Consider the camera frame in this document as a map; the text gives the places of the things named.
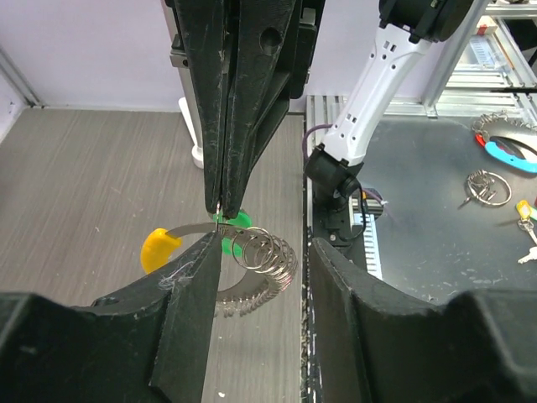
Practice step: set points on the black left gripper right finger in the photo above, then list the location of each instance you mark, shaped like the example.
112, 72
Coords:
375, 343

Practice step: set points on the spare metal keyring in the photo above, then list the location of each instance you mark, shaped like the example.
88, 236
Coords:
480, 187

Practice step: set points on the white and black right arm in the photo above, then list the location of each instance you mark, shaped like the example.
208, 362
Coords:
405, 31

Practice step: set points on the key with green tag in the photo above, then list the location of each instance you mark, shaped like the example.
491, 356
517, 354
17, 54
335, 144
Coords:
230, 246

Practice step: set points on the large keyring with yellow grip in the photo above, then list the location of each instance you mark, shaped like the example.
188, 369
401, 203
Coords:
268, 264

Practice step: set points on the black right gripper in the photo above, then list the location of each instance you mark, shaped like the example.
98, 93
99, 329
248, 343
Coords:
261, 32

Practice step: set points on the blue handled tool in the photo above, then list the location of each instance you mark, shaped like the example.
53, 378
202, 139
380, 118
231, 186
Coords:
508, 140

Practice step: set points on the white garment rack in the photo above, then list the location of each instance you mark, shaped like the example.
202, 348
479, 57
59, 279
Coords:
188, 108

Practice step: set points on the aluminium frame post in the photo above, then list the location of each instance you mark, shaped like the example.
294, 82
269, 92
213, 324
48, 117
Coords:
18, 81

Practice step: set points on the keys with yellow green tags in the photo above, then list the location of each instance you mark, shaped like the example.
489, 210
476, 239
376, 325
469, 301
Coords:
524, 222

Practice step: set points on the slotted grey cable duct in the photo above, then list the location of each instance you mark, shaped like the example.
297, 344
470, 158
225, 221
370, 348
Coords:
365, 251

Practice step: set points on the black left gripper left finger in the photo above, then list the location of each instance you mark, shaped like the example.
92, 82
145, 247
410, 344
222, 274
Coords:
146, 342

